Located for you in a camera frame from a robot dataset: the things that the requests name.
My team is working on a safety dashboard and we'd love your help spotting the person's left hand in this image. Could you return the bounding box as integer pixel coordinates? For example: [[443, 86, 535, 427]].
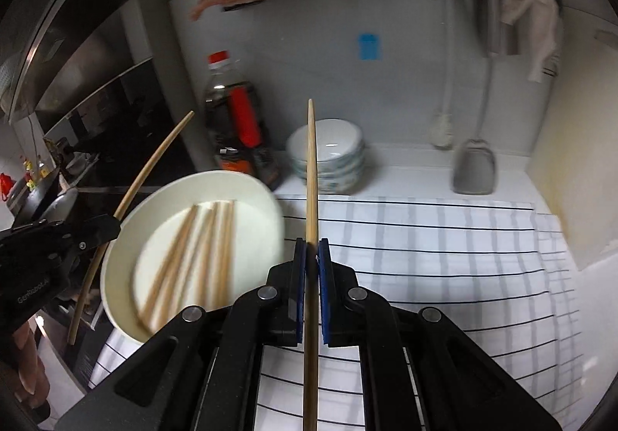
[[12, 315, 51, 410]]

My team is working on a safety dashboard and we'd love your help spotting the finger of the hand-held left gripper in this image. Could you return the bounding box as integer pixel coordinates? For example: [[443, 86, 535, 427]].
[[43, 214, 121, 268], [0, 219, 75, 264]]

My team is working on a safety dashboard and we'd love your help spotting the pale pink cloth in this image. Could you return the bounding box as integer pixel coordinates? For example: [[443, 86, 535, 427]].
[[499, 0, 561, 84]]

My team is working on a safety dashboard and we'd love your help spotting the white dish brush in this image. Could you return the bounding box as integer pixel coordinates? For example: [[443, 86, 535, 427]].
[[418, 0, 458, 150]]

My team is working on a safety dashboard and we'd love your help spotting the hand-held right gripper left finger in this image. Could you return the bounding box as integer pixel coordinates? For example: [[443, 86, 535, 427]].
[[53, 238, 310, 431]]

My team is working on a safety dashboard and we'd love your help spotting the dark soy sauce bottle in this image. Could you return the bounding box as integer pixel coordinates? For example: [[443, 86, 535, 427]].
[[203, 51, 283, 190]]

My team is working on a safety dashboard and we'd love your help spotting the black range hood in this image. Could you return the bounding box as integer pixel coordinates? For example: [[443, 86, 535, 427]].
[[0, 0, 167, 123]]

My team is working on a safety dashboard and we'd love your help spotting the metal spatula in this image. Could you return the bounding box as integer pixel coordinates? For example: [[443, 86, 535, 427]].
[[451, 0, 505, 196]]

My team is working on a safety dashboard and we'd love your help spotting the large white round bowl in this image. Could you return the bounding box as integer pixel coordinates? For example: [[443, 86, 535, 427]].
[[100, 170, 285, 345]]

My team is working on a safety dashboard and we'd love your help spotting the white blue-checked cloth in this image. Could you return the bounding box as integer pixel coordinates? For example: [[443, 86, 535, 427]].
[[87, 197, 580, 431]]

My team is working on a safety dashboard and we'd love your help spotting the white cutting board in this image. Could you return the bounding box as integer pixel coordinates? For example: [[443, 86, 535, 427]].
[[531, 25, 618, 272]]

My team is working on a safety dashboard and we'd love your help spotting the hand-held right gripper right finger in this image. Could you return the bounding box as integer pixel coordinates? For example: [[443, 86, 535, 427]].
[[317, 238, 565, 431]]

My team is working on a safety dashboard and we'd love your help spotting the black cooktop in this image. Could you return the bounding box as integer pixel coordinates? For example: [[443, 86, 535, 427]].
[[63, 141, 204, 194]]

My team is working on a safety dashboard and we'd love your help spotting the blue wall hook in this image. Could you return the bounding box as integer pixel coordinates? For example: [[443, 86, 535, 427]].
[[358, 32, 381, 60]]

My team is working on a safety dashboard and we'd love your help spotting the pile of wooden chopsticks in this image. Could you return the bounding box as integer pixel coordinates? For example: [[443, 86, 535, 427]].
[[135, 199, 237, 330]]

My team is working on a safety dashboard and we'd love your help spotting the single wooden chopstick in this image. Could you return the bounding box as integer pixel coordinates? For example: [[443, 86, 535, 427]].
[[302, 98, 320, 431], [66, 110, 195, 346]]

